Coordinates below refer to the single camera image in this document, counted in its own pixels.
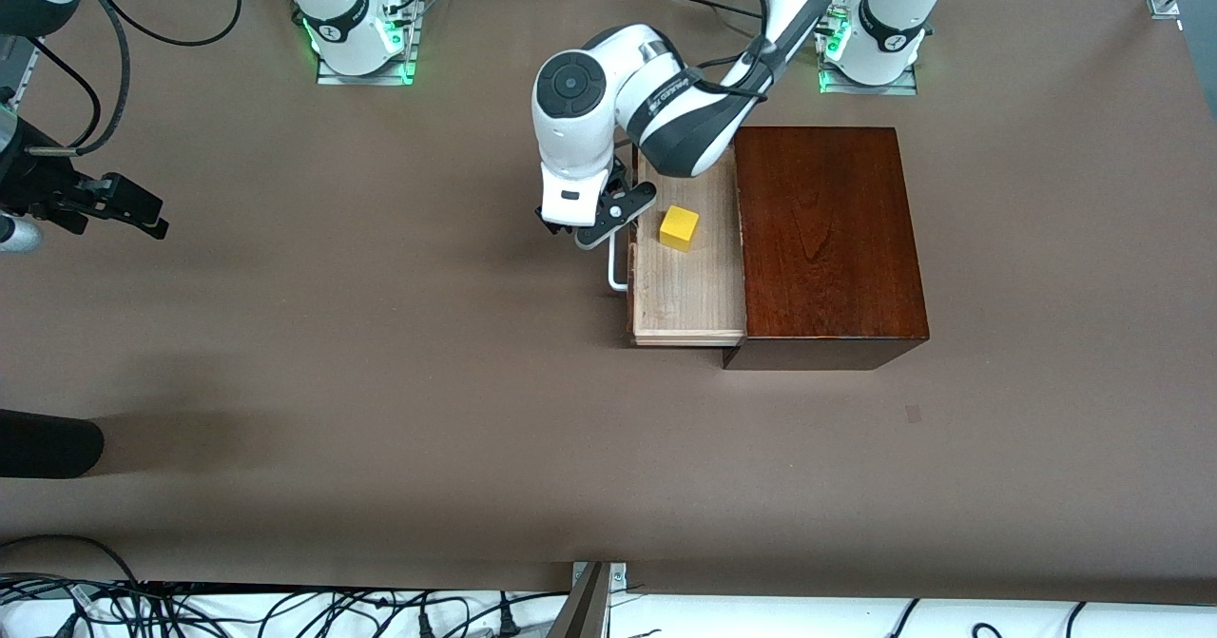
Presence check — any yellow cube block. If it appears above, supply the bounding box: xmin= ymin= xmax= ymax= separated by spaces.
xmin=659 ymin=205 xmax=701 ymax=252

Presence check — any light wood drawer white handle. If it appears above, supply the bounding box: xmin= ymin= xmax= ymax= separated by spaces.
xmin=607 ymin=148 xmax=747 ymax=347

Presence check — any dark brown wooden drawer cabinet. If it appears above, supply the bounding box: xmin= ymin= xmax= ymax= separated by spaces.
xmin=723 ymin=126 xmax=931 ymax=371

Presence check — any black cylinder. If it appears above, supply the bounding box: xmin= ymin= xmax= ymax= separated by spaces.
xmin=0 ymin=410 xmax=106 ymax=479

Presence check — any brown table cover sheet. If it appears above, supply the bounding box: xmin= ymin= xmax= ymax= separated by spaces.
xmin=0 ymin=0 xmax=1217 ymax=606

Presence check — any dark grey metal beam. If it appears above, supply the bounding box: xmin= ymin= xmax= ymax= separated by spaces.
xmin=550 ymin=562 xmax=611 ymax=638

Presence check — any silver corner bracket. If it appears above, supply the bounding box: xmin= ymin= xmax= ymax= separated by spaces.
xmin=570 ymin=562 xmax=628 ymax=593

